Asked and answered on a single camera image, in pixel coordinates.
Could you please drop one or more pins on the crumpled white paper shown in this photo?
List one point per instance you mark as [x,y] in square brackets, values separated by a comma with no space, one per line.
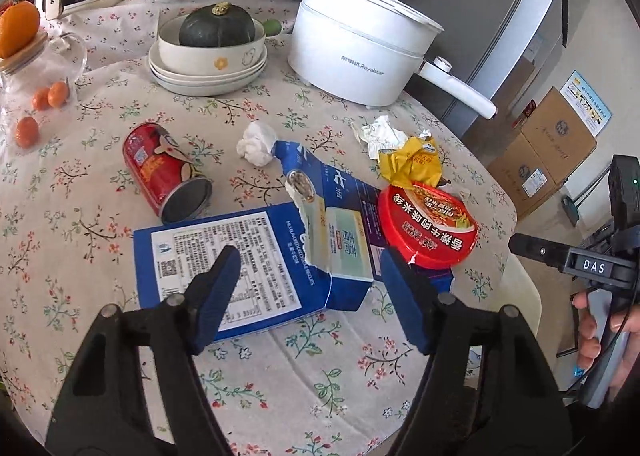
[379,136]

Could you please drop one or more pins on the lower cardboard box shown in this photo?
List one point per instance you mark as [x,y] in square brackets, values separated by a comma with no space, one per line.
[523,176]

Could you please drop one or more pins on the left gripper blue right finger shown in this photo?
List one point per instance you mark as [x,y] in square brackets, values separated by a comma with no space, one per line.
[412,296]

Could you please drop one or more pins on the crumpled white tissue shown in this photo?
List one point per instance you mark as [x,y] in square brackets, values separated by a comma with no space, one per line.
[257,143]

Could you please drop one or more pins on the floral tablecloth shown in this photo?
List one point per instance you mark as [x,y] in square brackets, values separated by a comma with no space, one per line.
[323,383]

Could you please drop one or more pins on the small orange tomato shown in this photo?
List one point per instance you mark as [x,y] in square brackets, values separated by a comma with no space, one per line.
[26,133]
[58,94]
[40,100]

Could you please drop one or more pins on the red instant noodle lid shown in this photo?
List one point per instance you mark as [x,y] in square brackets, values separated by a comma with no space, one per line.
[428,227]

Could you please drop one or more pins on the white floral bowl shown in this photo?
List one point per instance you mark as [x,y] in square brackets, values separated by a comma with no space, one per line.
[207,60]

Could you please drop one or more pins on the white electric cooking pot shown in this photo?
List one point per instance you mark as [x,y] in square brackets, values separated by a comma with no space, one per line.
[366,52]

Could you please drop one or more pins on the large orange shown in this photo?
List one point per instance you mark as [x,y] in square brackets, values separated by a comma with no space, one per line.
[19,24]

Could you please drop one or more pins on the stacked white plates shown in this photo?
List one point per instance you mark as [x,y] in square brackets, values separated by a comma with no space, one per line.
[203,85]

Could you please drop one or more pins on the wall poster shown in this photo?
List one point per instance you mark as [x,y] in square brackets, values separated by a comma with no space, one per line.
[591,109]

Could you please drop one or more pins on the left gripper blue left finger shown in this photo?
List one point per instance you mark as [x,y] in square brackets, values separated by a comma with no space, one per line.
[208,297]

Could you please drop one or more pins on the torn blue carton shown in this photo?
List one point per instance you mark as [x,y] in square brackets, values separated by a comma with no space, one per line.
[342,237]

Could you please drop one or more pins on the white plastic trash bin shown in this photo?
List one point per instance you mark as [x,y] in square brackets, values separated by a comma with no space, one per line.
[517,288]

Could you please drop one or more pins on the blue box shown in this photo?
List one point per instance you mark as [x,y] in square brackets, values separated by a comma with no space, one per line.
[276,285]

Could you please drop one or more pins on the upper cardboard box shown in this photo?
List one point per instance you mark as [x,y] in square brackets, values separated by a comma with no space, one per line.
[558,136]

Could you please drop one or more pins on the yellow snack wrapper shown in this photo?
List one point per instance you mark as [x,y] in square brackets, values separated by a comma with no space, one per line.
[415,162]

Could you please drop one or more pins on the grey refrigerator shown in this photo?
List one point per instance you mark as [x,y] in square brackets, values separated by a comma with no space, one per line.
[500,25]

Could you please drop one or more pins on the red drink can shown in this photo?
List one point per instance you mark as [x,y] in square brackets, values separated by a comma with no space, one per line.
[169,180]

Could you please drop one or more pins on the glass jar with wooden lid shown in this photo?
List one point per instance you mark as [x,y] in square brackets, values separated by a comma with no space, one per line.
[43,61]

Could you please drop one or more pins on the right hand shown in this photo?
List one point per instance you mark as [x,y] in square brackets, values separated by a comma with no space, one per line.
[589,346]

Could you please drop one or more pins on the dark green pumpkin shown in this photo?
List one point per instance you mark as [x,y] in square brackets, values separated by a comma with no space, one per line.
[219,25]

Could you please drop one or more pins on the cardboard box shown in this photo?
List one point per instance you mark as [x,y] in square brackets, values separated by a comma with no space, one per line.
[558,136]
[523,176]

